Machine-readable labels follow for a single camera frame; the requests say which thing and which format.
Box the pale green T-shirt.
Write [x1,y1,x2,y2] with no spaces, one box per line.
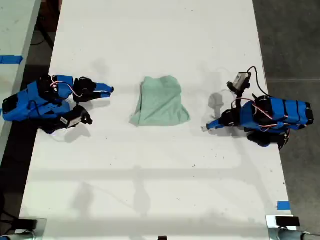
[129,75,192,127]

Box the long blue tape strip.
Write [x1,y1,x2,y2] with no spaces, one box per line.
[0,55,24,65]

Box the white side table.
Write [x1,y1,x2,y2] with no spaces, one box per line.
[0,0,43,157]

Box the short blue tape piece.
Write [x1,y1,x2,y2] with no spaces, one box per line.
[276,200,292,211]

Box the grey metal tube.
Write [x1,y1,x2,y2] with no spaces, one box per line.
[268,226,320,240]
[0,231,38,240]

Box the small black box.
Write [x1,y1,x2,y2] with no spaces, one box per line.
[18,218,38,230]

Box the black camera box with label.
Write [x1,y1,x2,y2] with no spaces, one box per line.
[57,104,94,130]

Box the grey and black camera box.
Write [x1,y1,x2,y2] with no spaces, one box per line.
[226,71,251,97]

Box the black camera cable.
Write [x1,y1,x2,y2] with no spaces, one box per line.
[246,65,271,98]

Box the silver metal bracket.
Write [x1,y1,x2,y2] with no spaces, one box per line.
[265,214,301,229]
[17,217,48,232]

